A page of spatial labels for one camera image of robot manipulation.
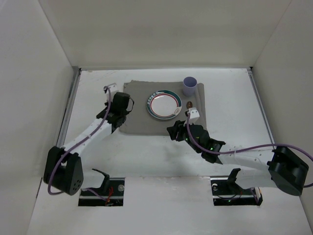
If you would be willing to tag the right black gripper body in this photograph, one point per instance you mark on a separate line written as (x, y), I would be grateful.
(178, 130)

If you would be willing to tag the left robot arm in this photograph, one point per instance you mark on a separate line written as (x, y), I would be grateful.
(67, 170)

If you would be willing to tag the lilac plastic cup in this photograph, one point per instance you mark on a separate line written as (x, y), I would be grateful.
(189, 86)

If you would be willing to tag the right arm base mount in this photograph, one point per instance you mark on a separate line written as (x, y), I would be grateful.
(225, 192)

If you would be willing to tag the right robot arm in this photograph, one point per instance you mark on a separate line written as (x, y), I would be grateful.
(273, 168)

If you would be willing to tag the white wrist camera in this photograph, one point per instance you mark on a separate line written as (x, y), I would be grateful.
(111, 88)
(192, 115)

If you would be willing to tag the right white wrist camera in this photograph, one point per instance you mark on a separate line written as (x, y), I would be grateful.
(192, 115)

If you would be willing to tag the white plate green red rim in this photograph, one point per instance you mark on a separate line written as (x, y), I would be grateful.
(164, 105)

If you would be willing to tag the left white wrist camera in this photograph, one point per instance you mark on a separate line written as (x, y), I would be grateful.
(111, 88)

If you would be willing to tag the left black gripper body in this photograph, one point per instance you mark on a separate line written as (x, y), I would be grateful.
(118, 120)

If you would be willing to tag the grey cloth placemat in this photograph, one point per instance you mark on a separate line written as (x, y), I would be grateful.
(140, 122)

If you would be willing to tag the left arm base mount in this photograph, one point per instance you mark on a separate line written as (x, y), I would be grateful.
(102, 190)

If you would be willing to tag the brown wooden spoon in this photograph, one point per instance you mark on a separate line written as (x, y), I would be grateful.
(189, 105)

